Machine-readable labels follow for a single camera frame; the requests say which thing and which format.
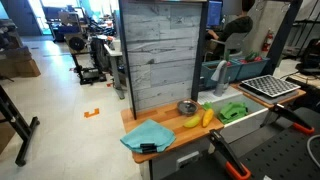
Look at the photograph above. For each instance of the black metal stand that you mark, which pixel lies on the black metal stand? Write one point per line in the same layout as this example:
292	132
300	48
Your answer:
15	119

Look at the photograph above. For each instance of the checkered calibration board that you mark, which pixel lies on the checkered calibration board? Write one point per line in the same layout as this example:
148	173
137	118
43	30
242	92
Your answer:
270	86

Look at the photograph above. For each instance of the red toy radish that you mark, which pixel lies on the red toy radish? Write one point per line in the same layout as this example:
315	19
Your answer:
258	58

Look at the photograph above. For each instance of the yellow toy banana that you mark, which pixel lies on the yellow toy banana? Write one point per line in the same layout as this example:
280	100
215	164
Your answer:
192	122

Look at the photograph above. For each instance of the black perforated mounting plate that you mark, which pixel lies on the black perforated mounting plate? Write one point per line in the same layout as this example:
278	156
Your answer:
267	153

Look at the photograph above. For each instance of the left teal planter box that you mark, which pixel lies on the left teal planter box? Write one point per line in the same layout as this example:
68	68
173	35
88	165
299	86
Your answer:
209	68

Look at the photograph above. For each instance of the light blue cloth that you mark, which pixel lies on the light blue cloth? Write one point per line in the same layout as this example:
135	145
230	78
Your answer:
149	137

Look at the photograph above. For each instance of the cardboard box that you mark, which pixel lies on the cardboard box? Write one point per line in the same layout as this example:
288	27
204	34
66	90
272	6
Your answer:
18	63

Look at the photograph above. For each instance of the grey faucet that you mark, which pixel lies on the grey faucet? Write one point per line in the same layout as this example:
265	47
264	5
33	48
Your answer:
219	77

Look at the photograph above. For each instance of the green cloth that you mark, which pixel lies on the green cloth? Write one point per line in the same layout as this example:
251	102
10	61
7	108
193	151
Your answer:
232	111

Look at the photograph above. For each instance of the small silver pot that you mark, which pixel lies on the small silver pot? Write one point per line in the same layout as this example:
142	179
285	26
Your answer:
187	110

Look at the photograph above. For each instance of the teal planter box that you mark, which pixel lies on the teal planter box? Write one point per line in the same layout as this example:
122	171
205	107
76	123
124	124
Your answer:
250	69
209	68

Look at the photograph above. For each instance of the right teal planter box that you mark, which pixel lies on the right teal planter box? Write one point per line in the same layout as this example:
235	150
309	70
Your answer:
250	69

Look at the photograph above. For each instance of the seated person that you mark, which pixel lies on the seated person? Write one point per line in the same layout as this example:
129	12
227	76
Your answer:
242	24

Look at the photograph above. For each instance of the black clamp orange tip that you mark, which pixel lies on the black clamp orange tip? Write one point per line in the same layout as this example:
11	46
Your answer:
235	169

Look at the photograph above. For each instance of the computer monitor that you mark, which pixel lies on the computer monitor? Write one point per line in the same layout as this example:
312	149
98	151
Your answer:
214	12

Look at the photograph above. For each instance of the orange plush carrot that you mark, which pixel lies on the orange plush carrot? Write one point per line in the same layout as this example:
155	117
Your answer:
208	115

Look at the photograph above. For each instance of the grey wood backsplash panel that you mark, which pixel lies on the grey wood backsplash panel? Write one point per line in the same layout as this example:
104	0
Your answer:
160	41

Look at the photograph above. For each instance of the white sink unit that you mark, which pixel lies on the white sink unit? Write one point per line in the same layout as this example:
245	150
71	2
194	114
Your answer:
243	126

